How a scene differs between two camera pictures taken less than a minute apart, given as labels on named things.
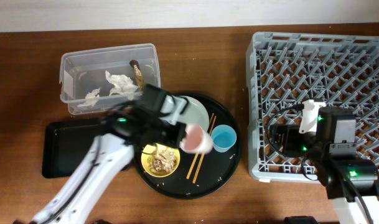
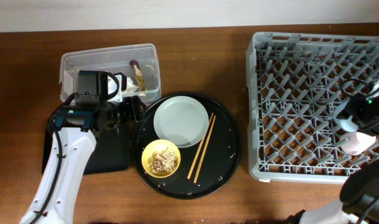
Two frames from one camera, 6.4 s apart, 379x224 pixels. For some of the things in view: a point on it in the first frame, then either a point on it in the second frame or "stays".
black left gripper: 178,134 to 133,111
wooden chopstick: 197,152 stays
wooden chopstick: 203,154 stays
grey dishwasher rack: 348,73 stays
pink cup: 196,140 to 355,143
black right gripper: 290,131 to 369,126
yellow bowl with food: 159,160 stays
